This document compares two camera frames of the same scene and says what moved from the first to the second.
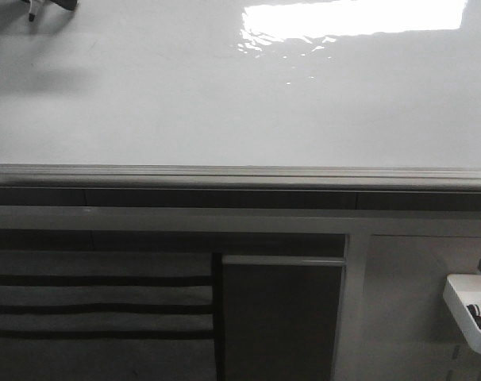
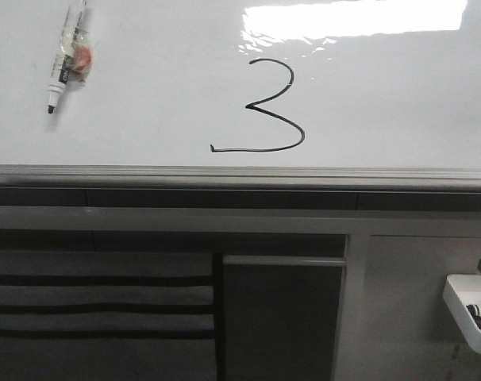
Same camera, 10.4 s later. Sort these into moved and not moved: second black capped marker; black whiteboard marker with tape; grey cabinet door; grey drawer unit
Moved: black whiteboard marker with tape
Not moved: second black capped marker; grey cabinet door; grey drawer unit
